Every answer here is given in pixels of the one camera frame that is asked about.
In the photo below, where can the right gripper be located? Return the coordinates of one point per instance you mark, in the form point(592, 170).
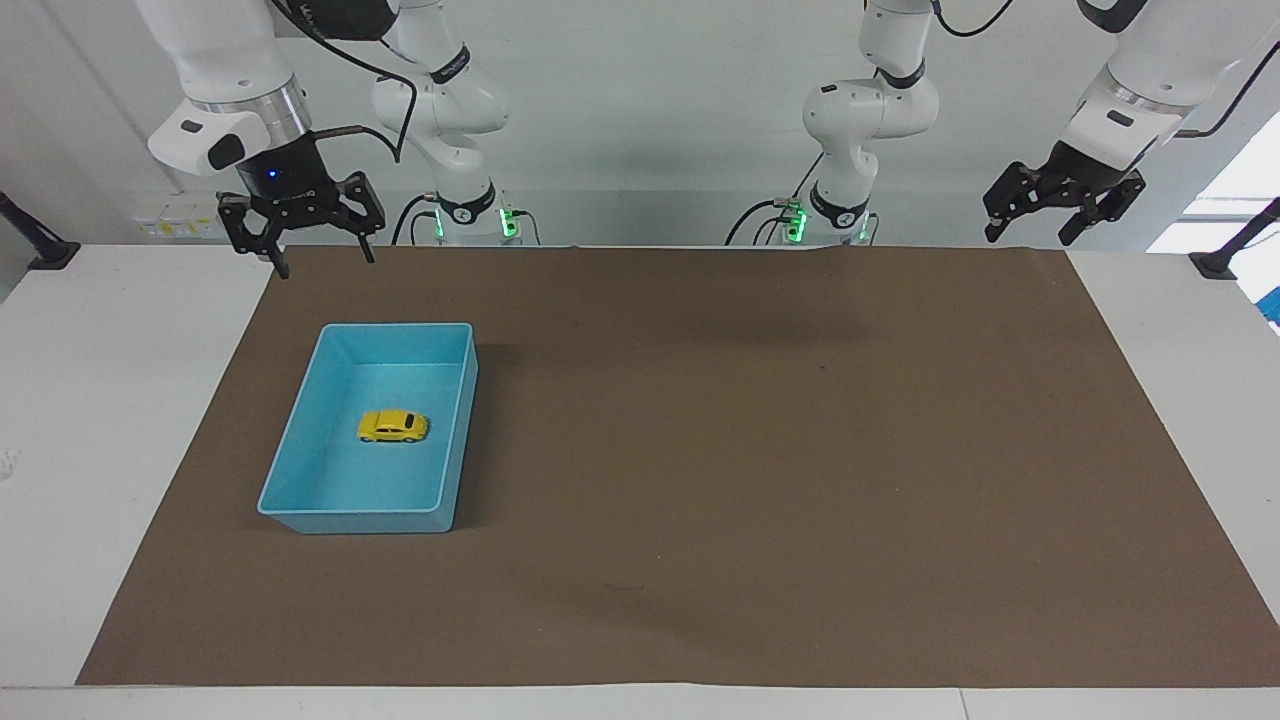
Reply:
point(285, 180)

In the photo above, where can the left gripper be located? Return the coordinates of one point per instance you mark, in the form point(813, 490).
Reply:
point(1090, 172)

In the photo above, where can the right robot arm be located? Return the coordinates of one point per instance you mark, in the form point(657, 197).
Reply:
point(230, 60)

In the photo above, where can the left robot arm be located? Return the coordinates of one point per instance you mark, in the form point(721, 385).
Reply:
point(870, 110)

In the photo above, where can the yellow toy beetle car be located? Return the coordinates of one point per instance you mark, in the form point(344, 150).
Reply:
point(392, 427)

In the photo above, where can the black stand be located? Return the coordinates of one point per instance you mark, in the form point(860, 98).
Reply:
point(1225, 255)
point(40, 250)

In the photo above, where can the light blue plastic bin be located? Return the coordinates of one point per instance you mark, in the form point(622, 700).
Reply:
point(340, 480)

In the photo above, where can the white wall socket strip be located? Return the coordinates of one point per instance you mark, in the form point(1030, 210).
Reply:
point(180, 220)

